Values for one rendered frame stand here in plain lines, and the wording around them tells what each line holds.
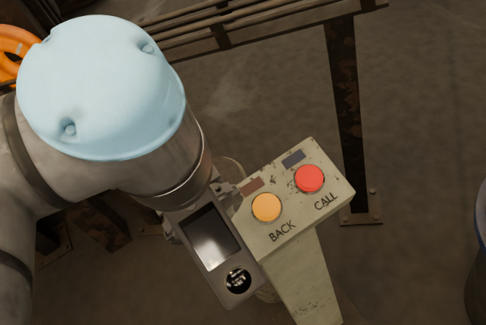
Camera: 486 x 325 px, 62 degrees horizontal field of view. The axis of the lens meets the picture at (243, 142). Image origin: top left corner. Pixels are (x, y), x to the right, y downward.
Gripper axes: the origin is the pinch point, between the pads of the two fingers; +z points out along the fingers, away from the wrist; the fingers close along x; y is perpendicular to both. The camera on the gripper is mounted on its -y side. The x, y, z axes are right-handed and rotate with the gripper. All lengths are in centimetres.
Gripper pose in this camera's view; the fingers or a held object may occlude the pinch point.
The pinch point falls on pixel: (217, 229)
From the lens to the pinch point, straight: 52.8
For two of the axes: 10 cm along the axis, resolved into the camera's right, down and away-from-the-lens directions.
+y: -5.5, -7.6, 3.6
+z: 0.9, 3.7, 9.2
